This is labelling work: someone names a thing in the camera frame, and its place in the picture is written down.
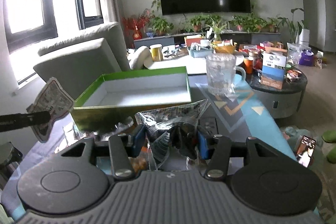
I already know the potted spider plant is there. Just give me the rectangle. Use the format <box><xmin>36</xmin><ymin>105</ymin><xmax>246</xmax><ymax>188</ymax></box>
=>
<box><xmin>206</xmin><ymin>18</ymin><xmax>228</xmax><ymax>42</ymax></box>

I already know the white air purifier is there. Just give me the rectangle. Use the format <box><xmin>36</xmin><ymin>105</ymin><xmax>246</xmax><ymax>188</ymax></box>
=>
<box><xmin>298</xmin><ymin>28</ymin><xmax>310</xmax><ymax>47</ymax></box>

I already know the white round coffee table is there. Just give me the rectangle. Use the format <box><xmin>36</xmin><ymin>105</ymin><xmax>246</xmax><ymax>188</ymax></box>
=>
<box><xmin>148</xmin><ymin>52</ymin><xmax>245</xmax><ymax>76</ymax></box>

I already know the clear glass mug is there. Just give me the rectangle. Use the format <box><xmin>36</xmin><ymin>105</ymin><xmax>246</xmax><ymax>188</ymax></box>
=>
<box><xmin>206</xmin><ymin>53</ymin><xmax>247</xmax><ymax>96</ymax></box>

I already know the dark round side table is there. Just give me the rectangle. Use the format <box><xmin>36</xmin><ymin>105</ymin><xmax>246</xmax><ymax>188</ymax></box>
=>
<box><xmin>246</xmin><ymin>68</ymin><xmax>307</xmax><ymax>119</ymax></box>

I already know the blue storage basket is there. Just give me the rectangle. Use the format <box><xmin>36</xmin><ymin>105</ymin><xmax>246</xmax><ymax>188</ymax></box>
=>
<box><xmin>188</xmin><ymin>48</ymin><xmax>214</xmax><ymax>58</ymax></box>

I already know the yellow tin can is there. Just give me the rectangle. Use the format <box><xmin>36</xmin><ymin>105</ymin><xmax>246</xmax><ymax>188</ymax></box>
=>
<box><xmin>150</xmin><ymin>44</ymin><xmax>163</xmax><ymax>62</ymax></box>

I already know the red flower decoration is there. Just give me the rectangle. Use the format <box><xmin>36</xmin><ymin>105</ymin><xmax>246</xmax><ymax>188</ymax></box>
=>
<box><xmin>122</xmin><ymin>9</ymin><xmax>154</xmax><ymax>40</ymax></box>

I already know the orange cup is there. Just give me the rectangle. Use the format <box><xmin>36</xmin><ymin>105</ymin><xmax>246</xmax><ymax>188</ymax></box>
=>
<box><xmin>244</xmin><ymin>56</ymin><xmax>253</xmax><ymax>75</ymax></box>

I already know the smartphone with lit screen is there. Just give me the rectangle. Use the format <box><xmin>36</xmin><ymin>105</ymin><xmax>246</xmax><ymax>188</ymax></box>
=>
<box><xmin>295</xmin><ymin>136</ymin><xmax>316</xmax><ymax>168</ymax></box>

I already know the blue white carton box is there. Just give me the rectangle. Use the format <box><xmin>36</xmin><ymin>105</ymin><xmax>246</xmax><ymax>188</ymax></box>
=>
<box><xmin>260</xmin><ymin>50</ymin><xmax>287</xmax><ymax>90</ymax></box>

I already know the grey tv cabinet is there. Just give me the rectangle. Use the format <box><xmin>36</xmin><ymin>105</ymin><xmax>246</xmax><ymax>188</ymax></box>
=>
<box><xmin>133</xmin><ymin>31</ymin><xmax>281</xmax><ymax>50</ymax></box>

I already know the silver foil snack packet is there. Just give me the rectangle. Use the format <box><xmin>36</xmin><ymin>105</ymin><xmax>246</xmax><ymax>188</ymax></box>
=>
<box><xmin>135</xmin><ymin>99</ymin><xmax>210</xmax><ymax>170</ymax></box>

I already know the printed white snack packet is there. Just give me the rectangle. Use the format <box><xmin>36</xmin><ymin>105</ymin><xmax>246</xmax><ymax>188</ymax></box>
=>
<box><xmin>27</xmin><ymin>77</ymin><xmax>74</xmax><ymax>143</ymax></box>

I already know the green cardboard box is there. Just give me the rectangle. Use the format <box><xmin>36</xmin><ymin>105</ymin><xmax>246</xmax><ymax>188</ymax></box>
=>
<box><xmin>71</xmin><ymin>67</ymin><xmax>191</xmax><ymax>132</ymax></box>

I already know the purple gift bag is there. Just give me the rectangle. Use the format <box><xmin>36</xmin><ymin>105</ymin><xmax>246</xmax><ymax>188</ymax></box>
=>
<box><xmin>299</xmin><ymin>50</ymin><xmax>314</xmax><ymax>67</ymax></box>

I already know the yellow woven basket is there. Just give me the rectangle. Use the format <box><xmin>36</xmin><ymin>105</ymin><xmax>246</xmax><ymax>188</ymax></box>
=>
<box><xmin>211</xmin><ymin>40</ymin><xmax>236</xmax><ymax>54</ymax></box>

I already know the grey sofa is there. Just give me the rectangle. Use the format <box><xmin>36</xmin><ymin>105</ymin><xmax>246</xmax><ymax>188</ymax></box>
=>
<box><xmin>33</xmin><ymin>21</ymin><xmax>152</xmax><ymax>100</ymax></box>

